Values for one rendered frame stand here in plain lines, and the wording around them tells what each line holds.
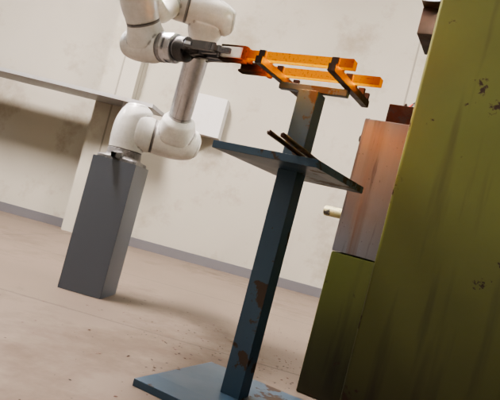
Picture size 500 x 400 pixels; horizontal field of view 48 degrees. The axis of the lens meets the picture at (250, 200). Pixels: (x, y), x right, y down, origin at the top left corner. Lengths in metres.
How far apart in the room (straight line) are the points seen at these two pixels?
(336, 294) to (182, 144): 1.07
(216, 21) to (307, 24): 2.88
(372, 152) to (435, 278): 0.52
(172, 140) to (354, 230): 1.03
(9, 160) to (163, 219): 1.52
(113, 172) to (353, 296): 1.22
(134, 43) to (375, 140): 0.81
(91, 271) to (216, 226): 2.45
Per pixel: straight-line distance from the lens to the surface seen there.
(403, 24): 5.19
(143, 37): 1.77
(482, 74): 1.60
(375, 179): 1.84
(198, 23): 2.30
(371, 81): 1.56
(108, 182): 2.52
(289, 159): 1.37
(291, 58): 1.53
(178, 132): 2.51
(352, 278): 1.83
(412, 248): 1.53
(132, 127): 2.55
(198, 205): 4.90
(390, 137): 1.86
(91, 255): 2.54
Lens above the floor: 0.50
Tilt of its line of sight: 2 degrees up
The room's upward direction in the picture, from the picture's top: 15 degrees clockwise
